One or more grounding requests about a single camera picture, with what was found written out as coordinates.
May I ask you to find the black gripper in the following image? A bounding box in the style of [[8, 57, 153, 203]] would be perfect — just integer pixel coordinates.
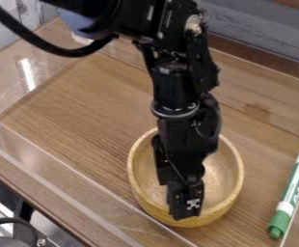
[[150, 109, 221, 221]]

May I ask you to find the green white marker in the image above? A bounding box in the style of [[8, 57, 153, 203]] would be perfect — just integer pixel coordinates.
[[268, 155, 299, 238]]

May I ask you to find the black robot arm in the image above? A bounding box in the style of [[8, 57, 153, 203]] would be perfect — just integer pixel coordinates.
[[0, 0, 221, 221]]

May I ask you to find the brown wooden bowl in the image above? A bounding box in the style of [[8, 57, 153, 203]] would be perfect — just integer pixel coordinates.
[[128, 128, 244, 229]]

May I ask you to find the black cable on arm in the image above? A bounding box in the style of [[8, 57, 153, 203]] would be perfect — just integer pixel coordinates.
[[192, 93, 224, 141]]

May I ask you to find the clear acrylic tray wall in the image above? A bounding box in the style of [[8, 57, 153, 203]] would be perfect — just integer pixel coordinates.
[[0, 123, 196, 247]]

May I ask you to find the black cable lower left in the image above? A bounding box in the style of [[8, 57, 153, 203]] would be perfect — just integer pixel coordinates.
[[0, 217, 40, 247]]

